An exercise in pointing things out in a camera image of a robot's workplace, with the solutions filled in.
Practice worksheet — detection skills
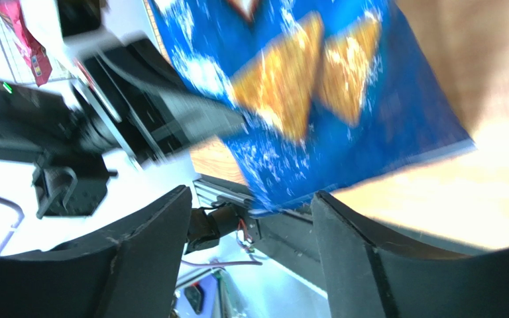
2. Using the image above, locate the pink Real chips bag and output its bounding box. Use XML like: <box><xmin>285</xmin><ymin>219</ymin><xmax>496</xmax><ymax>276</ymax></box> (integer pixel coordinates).
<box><xmin>0</xmin><ymin>1</ymin><xmax>52</xmax><ymax>87</ymax></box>

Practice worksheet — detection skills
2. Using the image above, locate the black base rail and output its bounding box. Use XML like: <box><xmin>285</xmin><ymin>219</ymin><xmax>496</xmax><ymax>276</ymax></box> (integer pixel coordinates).
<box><xmin>194</xmin><ymin>176</ymin><xmax>325</xmax><ymax>292</ymax></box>

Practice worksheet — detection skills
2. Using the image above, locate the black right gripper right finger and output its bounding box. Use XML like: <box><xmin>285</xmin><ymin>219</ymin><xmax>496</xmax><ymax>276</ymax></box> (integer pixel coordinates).
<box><xmin>311</xmin><ymin>191</ymin><xmax>509</xmax><ymax>317</ymax></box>

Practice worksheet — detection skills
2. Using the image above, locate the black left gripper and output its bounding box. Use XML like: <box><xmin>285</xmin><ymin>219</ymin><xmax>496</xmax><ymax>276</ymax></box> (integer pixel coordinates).
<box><xmin>0</xmin><ymin>38</ymin><xmax>246</xmax><ymax>219</ymax></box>

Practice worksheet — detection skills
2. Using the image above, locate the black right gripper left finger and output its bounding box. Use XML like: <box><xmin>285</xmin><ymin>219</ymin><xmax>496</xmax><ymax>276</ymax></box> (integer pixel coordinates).
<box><xmin>0</xmin><ymin>185</ymin><xmax>192</xmax><ymax>317</ymax></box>

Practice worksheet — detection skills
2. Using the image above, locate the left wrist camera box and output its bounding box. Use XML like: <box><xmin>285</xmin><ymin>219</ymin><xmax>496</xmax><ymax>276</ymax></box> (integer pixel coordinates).
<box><xmin>21</xmin><ymin>0</ymin><xmax>105</xmax><ymax>50</ymax></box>

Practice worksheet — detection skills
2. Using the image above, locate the blue Doritos bag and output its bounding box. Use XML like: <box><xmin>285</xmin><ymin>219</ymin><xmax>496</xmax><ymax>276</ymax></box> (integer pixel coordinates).
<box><xmin>150</xmin><ymin>1</ymin><xmax>474</xmax><ymax>216</ymax></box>

